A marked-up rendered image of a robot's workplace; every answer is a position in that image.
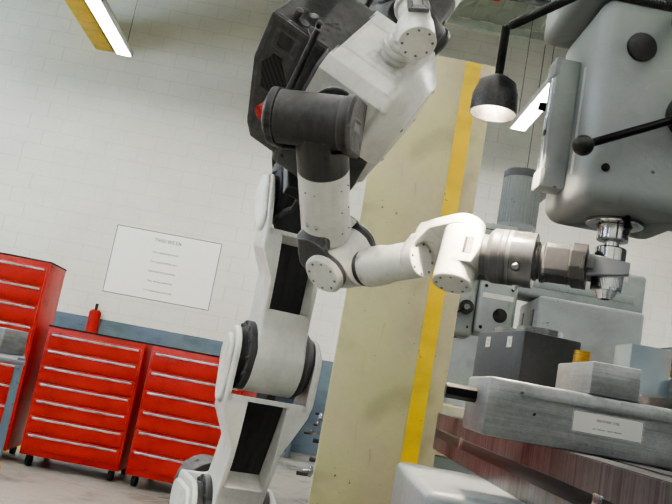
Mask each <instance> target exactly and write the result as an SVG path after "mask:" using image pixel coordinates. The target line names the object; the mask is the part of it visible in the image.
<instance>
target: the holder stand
mask: <svg viewBox="0 0 672 504"><path fill-rule="evenodd" d="M580 347H581V342H579V341H574V340H569V339H565V338H563V333H562V332H559V331H555V330H551V329H546V328H540V327H533V326H517V329H516V328H509V327H495V332H480V333H479V336H478V343H477V349H476V356H475V362H474V369H473V375H472V377H485V376H493V377H499V378H504V379H510V380H515V381H521V382H526V383H532V384H537V385H542V386H548V387H553V388H555V385H556V378H557V371H558V365H559V364H560V363H572V361H573V354H574V350H580Z"/></svg>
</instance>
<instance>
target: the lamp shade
mask: <svg viewBox="0 0 672 504"><path fill-rule="evenodd" d="M518 103H519V96H518V91H517V85H516V83H515V82H514V81H513V80H512V79H510V78H509V77H508V76H506V75H503V74H498V73H495V74H490V75H488V76H485V77H483V78H481V79H480V80H479V81H478V83H477V85H476V87H475V89H474V91H473V93H472V97H471V103H470V109H469V113H470V114H471V115H472V116H474V117H475V118H478V119H480V120H484V121H489V122H509V121H512V120H514V119H515V118H516V117H517V110H518Z"/></svg>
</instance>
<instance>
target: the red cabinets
mask: <svg viewBox="0 0 672 504"><path fill-rule="evenodd" d="M66 271H67V270H66V269H64V268H62V267H61V266H59V265H57V264H55V263H53V262H50V261H44V260H39V259H34V258H29V257H24V256H19V255H13V254H8V253H3V252H0V327H4V328H9V329H14V330H19V331H24V332H29V334H28V339H27V343H26V347H25V351H24V354H25V365H24V366H23V369H22V373H21V377H20V381H19V385H18V390H17V394H16V398H15V402H14V406H13V410H12V414H11V418H10V422H9V426H8V431H7V435H6V439H5V443H4V447H3V451H7V450H9V449H10V450H9V453H10V454H15V452H16V449H17V446H20V445H21V447H20V451H19V453H21V454H26V457H25V460H24V464H25V465H28V466H30V465H31V463H32V461H33V456H37V457H42V458H44V459H45V460H49V459H52V460H58V461H63V462H68V463H74V464H79V465H84V466H89V467H95V468H100V469H105V470H109V471H108V474H107V481H112V480H113V478H114V474H115V471H116V472H118V471H120V470H121V474H124V475H126V474H127V475H132V478H131V481H130V485H131V486H134V487H136V486H137V484H138V481H139V477H142V478H146V479H148V480H151V481H153V480H156V481H161V482H166V483H171V484H173V481H174V478H175V476H176V474H177V471H178V469H179V468H180V466H181V465H182V464H183V463H184V462H185V461H186V460H187V459H189V458H190V457H192V456H195V455H199V454H207V455H211V456H213V457H214V454H215V451H216V448H217V445H218V443H219V440H220V437H221V434H222V433H221V429H220V425H219V421H218V416H217V412H216V408H215V400H216V398H215V388H216V381H217V374H218V367H219V360H220V356H217V355H211V354H206V353H201V352H195V351H190V350H184V349H179V348H174V347H168V346H163V345H157V344H152V343H147V342H141V341H136V340H130V339H125V338H119V337H114V336H109V335H103V334H98V333H92V332H87V331H82V330H76V329H71V328H65V327H60V326H55V325H53V323H54V319H55V314H56V310H57V306H58V302H59V298H60V294H61V289H62V285H63V281H64V277H65V273H66ZM14 366H15V364H11V363H5V362H0V423H1V419H2V415H3V411H4V407H5V403H6V399H7V395H8V391H9V387H10V383H11V379H12V374H13V370H14ZM3 451H2V452H3Z"/></svg>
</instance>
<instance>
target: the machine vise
mask: <svg viewBox="0 0 672 504"><path fill-rule="evenodd" d="M468 386H470V387H476V388H477V391H478V393H477V399H476V401H475V403H473V402H468V401H466V402H465V409H464V415H463V422H462V425H463V427H464V428H467V429H470V430H472V431H475V432H478V433H480V434H483V435H487V436H492V437H497V438H503V439H508V440H514V441H519V442H524V443H530V444H535V445H540V446H546V447H551V448H557V449H562V450H567V451H573V452H578V453H584V454H589V455H594V456H600V457H605V458H610V459H616V460H621V461H627V462H632V463H637V464H643V465H648V466H653V467H659V468H664V469H670V470H672V378H670V379H669V387H668V396H667V398H659V397H646V396H641V395H639V398H638V402H636V403H635V402H629V401H624V400H619V399H613V398H608V397H602V396H597V395H591V394H586V393H580V392H575V391H570V390H564V389H559V388H553V387H548V386H542V385H537V384H532V383H526V382H521V381H515V380H510V379H504V378H499V377H493V376H485V377H470V378H469V383H468Z"/></svg>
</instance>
